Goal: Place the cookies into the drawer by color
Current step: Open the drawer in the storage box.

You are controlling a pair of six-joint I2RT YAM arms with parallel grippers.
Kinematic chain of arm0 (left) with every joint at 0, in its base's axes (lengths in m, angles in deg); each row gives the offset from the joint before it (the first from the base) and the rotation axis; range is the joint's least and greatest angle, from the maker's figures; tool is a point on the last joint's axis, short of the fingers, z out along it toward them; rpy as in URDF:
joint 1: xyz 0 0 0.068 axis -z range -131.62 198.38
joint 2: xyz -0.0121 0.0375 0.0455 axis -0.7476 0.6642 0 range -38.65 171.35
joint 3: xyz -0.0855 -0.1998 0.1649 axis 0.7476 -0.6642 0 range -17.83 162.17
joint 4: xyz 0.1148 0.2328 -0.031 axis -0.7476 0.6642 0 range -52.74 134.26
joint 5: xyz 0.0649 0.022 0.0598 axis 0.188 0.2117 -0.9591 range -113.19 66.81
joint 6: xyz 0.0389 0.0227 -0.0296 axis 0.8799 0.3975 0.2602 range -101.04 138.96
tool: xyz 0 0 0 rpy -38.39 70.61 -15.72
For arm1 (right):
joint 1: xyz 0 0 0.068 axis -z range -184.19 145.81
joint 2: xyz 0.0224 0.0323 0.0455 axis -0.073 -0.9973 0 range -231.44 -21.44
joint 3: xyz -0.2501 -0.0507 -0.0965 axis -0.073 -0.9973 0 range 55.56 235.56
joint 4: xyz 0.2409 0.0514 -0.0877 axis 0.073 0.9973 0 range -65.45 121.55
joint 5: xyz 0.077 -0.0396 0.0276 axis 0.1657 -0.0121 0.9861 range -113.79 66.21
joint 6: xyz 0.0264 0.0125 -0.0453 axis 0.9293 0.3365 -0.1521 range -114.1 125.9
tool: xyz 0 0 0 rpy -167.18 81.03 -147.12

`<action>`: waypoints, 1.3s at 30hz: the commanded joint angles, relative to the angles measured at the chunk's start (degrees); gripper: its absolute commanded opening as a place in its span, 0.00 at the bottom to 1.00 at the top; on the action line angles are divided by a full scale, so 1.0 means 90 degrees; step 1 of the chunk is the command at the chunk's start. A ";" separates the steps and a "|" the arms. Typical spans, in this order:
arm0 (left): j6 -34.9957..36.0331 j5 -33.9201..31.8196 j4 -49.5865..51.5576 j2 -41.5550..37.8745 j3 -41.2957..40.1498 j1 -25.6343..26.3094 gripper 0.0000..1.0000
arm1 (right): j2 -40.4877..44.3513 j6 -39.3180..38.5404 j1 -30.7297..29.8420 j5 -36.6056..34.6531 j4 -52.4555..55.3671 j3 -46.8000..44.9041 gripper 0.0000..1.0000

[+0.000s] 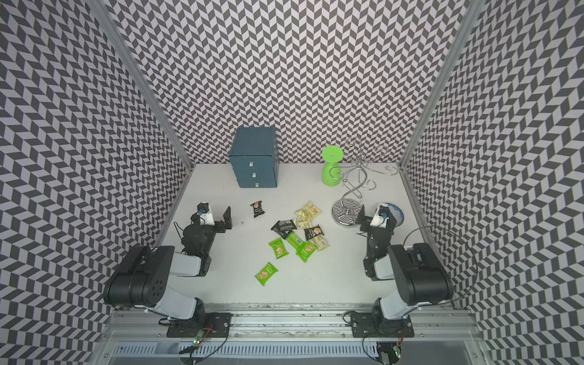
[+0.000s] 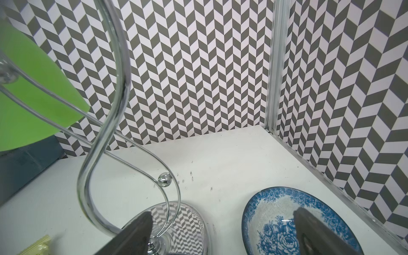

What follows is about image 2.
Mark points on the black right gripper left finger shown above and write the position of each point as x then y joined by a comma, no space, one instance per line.
132,240

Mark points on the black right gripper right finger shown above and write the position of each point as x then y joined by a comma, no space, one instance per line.
315,238

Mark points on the dark teal drawer box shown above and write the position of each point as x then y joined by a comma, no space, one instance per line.
20,166

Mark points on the blue floral ceramic bowl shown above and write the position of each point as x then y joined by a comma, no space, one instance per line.
268,223

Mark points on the pale yellow cookie packet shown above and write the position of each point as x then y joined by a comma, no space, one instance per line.
40,247

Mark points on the green plastic goblet cup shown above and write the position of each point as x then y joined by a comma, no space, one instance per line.
20,128

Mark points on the chrome wire hook stand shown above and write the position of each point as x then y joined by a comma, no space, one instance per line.
178,229

